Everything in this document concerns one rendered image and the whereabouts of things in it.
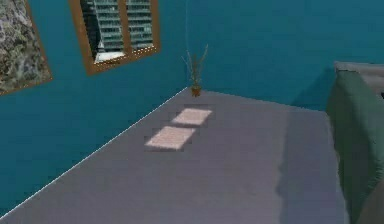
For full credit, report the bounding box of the brown framed window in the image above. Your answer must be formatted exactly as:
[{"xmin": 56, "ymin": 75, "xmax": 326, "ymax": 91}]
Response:
[{"xmin": 68, "ymin": 0, "xmax": 162, "ymax": 77}]

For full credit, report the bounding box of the thin houseplant in brown pot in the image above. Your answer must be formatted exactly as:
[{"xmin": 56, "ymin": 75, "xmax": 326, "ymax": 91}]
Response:
[{"xmin": 181, "ymin": 43, "xmax": 210, "ymax": 98}]

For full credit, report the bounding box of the brown framed grey picture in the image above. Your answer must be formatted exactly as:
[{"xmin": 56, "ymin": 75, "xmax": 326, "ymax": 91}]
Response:
[{"xmin": 0, "ymin": 0, "xmax": 54, "ymax": 97}]

